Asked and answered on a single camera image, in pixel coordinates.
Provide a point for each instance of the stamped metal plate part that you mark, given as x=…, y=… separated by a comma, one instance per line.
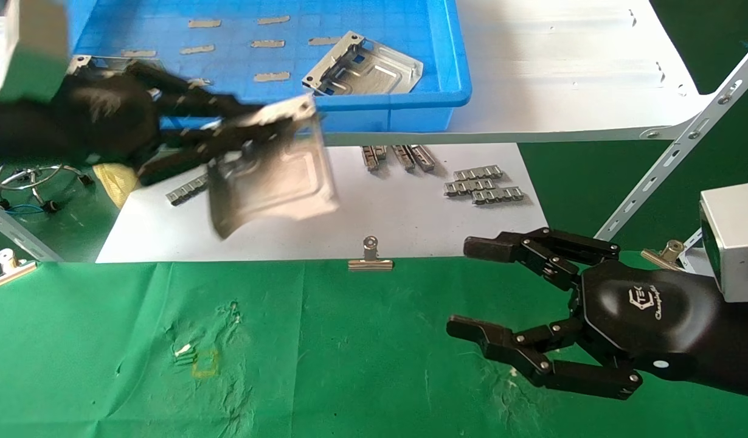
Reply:
x=270, y=182
x=106, y=61
x=374, y=70

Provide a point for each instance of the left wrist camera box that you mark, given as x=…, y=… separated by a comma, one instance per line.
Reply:
x=27, y=55

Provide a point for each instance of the grey metal strip part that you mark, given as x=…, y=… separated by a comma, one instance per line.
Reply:
x=404, y=158
x=468, y=187
x=477, y=173
x=498, y=195
x=185, y=191
x=424, y=158
x=373, y=158

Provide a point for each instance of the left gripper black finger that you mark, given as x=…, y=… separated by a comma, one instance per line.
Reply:
x=191, y=149
x=197, y=103

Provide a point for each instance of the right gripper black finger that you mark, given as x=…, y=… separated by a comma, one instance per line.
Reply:
x=502, y=344
x=532, y=246

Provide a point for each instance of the yellow plastic bag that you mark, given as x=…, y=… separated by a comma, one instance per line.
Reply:
x=115, y=182

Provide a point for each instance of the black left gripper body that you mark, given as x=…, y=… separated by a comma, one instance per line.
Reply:
x=100, y=121

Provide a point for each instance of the small white scrap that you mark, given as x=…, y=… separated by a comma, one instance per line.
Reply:
x=182, y=350

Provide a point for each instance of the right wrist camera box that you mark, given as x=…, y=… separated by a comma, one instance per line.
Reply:
x=736, y=243

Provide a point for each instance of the green table cloth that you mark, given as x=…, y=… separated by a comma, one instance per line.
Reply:
x=349, y=365

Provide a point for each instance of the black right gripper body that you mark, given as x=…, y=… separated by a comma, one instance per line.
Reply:
x=654, y=316

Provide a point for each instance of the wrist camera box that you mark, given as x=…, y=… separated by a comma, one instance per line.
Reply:
x=736, y=243
x=27, y=55

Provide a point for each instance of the white board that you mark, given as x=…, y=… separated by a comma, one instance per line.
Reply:
x=410, y=225

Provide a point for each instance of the grey tape strip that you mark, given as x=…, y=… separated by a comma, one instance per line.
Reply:
x=324, y=41
x=204, y=23
x=197, y=49
x=267, y=44
x=272, y=76
x=273, y=20
x=138, y=53

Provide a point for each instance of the blue plastic bin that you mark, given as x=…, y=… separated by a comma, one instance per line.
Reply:
x=410, y=24

